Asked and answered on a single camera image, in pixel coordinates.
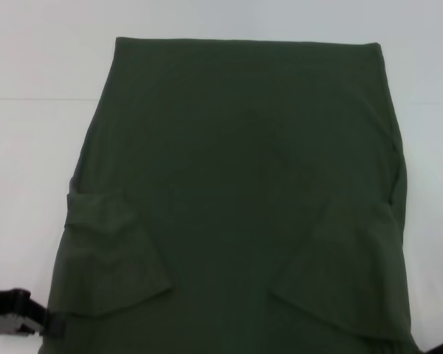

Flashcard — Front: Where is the dark green shirt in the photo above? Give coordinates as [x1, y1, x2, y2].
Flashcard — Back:
[39, 35, 419, 354]

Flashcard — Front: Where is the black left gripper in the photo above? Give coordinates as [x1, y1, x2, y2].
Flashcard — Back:
[0, 287, 66, 339]

